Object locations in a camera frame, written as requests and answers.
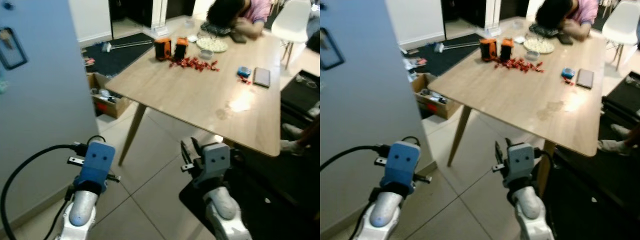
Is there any light wooden dining table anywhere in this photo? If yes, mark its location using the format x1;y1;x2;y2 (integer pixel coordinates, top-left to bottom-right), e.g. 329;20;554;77
427;22;609;197
105;22;284;167

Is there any open cardboard box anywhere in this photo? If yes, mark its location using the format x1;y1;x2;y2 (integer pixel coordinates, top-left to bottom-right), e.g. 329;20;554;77
85;72;132;120
410;73;454;120

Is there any pile of red sweets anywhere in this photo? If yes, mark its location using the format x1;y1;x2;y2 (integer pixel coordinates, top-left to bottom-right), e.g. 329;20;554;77
493;56;545;75
168;55;221;73

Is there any grey shoe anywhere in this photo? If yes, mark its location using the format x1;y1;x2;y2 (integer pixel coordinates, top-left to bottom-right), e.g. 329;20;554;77
279;122;321;157
597;124;640;158

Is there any brown notebook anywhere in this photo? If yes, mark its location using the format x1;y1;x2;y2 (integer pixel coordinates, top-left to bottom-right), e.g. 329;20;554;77
252;67;272;89
575;68;595;90

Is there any orange and black box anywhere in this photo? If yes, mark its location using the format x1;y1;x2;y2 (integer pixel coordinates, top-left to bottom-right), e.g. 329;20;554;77
153;38;173;62
479;38;499;62
173;37;190;61
499;38;515;62

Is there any white plate with food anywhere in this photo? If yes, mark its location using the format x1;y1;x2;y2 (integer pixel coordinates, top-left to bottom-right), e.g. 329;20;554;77
522;37;556;55
195;36;230;54

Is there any dark floor rug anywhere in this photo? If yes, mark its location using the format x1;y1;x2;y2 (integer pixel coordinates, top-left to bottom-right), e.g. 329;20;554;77
81;32;162;77
400;33;486;77

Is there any black suitcase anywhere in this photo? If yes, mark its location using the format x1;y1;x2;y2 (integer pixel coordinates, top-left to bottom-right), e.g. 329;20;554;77
601;71;640;132
279;70;321;132

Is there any white pillar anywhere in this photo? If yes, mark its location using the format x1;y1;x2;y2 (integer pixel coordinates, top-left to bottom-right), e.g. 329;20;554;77
483;0;503;37
149;0;170;37

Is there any person in pink shirt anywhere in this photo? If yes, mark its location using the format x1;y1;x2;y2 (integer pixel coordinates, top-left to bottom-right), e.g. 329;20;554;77
205;0;274;41
533;0;600;41

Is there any white plastic chair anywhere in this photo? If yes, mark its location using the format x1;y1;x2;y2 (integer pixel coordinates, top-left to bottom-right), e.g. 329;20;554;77
270;0;312;71
601;0;640;72

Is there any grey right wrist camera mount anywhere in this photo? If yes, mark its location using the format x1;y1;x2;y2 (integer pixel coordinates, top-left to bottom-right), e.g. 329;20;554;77
501;143;536;189
196;142;232;187

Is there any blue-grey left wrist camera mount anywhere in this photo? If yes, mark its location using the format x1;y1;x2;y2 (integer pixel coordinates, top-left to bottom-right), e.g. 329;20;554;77
379;141;422;196
73;141;117;194

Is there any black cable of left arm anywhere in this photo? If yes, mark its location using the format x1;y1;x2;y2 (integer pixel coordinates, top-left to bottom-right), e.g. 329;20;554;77
320;136;422;173
0;135;107;232

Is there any black framed wall key holder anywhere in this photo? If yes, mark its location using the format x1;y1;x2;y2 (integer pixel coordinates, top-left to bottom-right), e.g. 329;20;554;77
0;27;29;71
320;27;346;71

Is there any white long-handled floor tool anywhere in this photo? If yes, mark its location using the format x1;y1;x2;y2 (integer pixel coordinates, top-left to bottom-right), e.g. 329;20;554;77
432;41;481;54
101;40;154;54

